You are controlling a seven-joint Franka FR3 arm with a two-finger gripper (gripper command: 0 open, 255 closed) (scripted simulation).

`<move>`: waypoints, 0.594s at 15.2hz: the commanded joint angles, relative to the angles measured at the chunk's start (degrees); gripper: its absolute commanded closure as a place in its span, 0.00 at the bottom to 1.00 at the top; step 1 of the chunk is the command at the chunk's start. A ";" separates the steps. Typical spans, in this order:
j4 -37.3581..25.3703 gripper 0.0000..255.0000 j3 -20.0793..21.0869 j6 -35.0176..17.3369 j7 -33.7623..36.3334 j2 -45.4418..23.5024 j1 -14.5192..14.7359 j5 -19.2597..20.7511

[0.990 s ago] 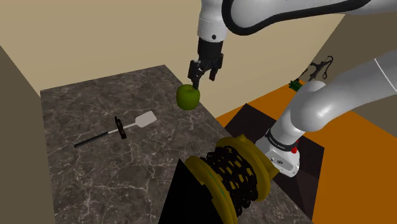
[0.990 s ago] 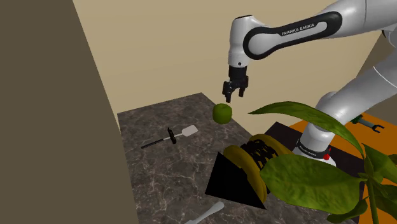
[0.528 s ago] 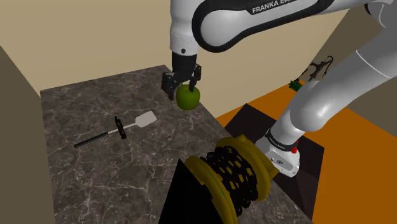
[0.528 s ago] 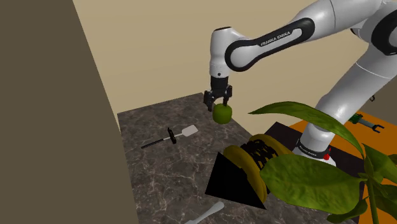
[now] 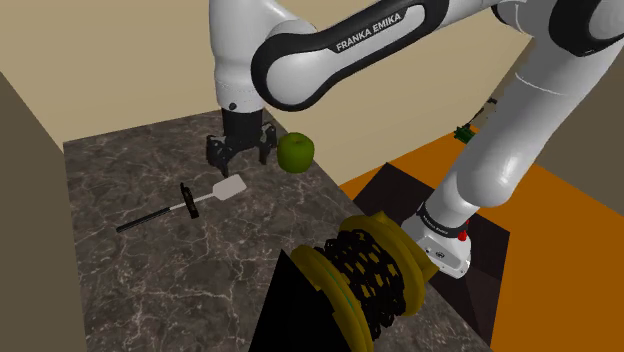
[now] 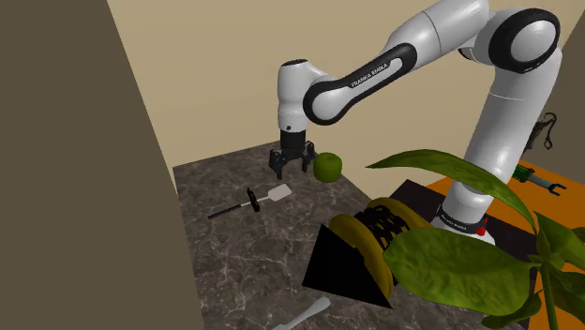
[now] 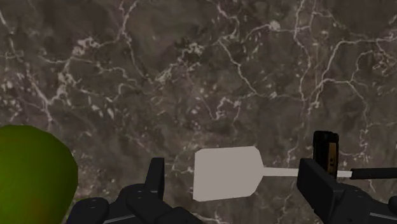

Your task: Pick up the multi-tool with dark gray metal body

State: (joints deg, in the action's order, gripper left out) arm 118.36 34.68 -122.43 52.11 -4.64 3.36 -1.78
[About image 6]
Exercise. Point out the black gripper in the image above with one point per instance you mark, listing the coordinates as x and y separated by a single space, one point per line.
292 142

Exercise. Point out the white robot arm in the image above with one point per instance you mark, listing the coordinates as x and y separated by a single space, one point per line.
498 119

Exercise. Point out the green apple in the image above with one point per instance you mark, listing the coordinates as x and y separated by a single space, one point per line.
327 167

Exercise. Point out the small black stick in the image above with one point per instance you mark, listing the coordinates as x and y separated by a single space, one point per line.
253 201

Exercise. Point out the yellow and black spool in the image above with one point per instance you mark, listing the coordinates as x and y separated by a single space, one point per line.
365 237

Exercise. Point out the black pyramid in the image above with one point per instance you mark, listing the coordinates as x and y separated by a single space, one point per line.
340 267

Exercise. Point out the white utensil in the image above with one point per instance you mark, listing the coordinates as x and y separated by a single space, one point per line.
310 311

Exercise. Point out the green leafy plant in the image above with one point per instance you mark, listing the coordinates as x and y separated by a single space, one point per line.
452 269

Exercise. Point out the dark robot stand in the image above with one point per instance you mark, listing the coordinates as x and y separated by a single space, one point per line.
507 235

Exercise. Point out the green and black tool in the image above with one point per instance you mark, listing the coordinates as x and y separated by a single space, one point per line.
530 176

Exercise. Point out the orange table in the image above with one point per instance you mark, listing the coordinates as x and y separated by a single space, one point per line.
555 205

